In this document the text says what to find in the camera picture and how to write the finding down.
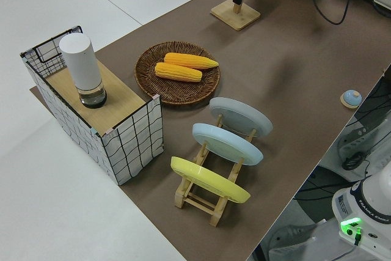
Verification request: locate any light blue plate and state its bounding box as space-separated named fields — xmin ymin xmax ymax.
xmin=192 ymin=122 xmax=264 ymax=167

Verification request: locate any brown table mat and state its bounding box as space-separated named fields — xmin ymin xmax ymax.
xmin=29 ymin=0 xmax=391 ymax=261

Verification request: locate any white cylinder bottle glass base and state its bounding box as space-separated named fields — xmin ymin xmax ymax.
xmin=59 ymin=33 xmax=108 ymax=109

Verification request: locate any wooden plate rack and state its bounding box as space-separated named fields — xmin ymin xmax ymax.
xmin=174 ymin=114 xmax=257 ymax=227

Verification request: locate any grey plate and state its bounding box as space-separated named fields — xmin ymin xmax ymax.
xmin=209 ymin=97 xmax=273 ymax=143

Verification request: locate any round wicker basket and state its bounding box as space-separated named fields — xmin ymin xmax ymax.
xmin=134 ymin=40 xmax=221 ymax=108

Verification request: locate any yellow corn cob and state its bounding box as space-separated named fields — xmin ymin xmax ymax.
xmin=155 ymin=62 xmax=203 ymax=83
xmin=164 ymin=53 xmax=220 ymax=70

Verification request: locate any yellow plate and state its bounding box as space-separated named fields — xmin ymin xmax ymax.
xmin=170 ymin=156 xmax=251 ymax=204

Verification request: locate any wooden mug tree stand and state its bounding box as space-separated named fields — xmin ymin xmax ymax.
xmin=210 ymin=0 xmax=261 ymax=32

